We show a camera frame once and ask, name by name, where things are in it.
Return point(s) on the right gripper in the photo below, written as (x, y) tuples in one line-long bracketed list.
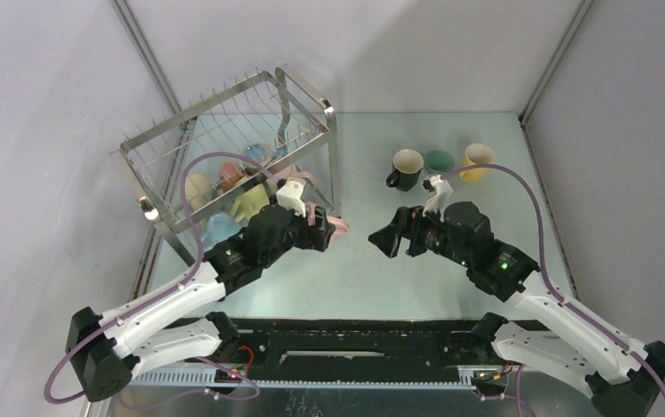
[(388, 238)]

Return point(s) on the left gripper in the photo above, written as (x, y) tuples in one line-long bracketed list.
[(305, 241)]

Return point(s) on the light blue mug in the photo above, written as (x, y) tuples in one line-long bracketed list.
[(219, 227)]

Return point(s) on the pink faceted mug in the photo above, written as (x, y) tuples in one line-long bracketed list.
[(341, 227)]

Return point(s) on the black mug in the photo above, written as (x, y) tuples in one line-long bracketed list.
[(407, 165)]

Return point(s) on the mint green mug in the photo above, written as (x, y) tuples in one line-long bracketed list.
[(438, 162)]

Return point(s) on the yellow mug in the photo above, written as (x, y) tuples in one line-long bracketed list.
[(475, 154)]

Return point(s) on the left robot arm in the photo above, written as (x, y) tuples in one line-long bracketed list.
[(109, 350)]

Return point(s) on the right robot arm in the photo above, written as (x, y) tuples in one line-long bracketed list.
[(621, 375)]

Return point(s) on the steel two-tier dish rack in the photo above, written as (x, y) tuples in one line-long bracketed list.
[(281, 109)]

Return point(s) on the yellow-green mug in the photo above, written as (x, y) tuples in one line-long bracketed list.
[(250, 203)]

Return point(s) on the large pink mug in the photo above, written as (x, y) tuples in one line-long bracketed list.
[(293, 172)]

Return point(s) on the orange-red cup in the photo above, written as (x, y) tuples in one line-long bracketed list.
[(230, 174)]

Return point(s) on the blue-rimmed cup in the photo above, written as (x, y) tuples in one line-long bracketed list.
[(263, 153)]

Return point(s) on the cream decorated mug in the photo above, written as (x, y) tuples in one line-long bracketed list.
[(199, 190)]

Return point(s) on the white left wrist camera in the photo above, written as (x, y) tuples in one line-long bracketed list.
[(289, 196)]

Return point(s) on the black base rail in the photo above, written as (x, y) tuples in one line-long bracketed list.
[(357, 352)]

